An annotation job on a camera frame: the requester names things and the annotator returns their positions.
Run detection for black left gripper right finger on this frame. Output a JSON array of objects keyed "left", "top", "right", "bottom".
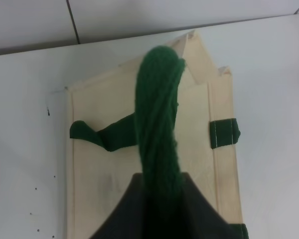
[{"left": 149, "top": 173, "right": 241, "bottom": 239}]

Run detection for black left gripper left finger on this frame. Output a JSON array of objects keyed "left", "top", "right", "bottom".
[{"left": 91, "top": 173, "right": 147, "bottom": 239}]

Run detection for cream linen bag green handles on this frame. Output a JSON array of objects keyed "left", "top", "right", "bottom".
[{"left": 66, "top": 31, "right": 249, "bottom": 239}]

